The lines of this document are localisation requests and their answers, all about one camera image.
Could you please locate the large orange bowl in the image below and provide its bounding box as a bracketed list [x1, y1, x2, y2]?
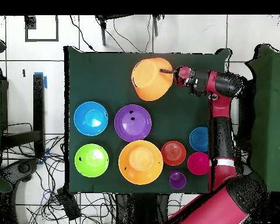
[131, 57, 174, 102]
[118, 139, 165, 186]

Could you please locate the purple plastic bowl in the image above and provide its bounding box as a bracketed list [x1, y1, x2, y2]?
[114, 104, 153, 143]

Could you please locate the small translucent blue bowl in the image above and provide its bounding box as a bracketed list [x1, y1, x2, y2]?
[189, 126, 209, 153]

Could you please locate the dark green tablecloth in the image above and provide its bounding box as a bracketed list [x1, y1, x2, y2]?
[63, 45, 232, 194]

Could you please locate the red plastic bowl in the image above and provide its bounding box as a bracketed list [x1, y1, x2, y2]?
[160, 140, 187, 167]

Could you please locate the large blue bowl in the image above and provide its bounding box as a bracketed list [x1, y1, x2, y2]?
[73, 100, 109, 137]

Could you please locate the pink plastic bowl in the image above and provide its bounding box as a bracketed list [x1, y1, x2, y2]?
[187, 152, 211, 176]

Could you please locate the purple plastic cup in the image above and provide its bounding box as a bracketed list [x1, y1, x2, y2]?
[169, 169, 187, 190]

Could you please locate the green plastic bowl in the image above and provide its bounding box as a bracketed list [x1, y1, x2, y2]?
[74, 143, 110, 179]

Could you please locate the blue tape strip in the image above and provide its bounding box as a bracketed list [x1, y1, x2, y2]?
[33, 71, 48, 89]

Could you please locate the black metal stand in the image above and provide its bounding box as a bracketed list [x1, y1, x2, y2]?
[1, 73, 46, 159]

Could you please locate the black power strip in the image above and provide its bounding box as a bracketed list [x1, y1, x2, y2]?
[56, 187, 82, 221]

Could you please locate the black chair base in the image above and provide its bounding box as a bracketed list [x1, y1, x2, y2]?
[0, 157, 40, 194]

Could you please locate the black cable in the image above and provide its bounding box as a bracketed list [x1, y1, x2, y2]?
[69, 15, 95, 51]

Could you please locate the tangle of black cables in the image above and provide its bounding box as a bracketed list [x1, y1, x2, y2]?
[2, 122, 117, 224]

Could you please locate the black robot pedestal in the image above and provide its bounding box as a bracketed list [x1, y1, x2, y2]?
[115, 192, 170, 224]

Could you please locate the black square frame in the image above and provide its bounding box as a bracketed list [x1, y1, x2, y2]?
[24, 15, 60, 43]

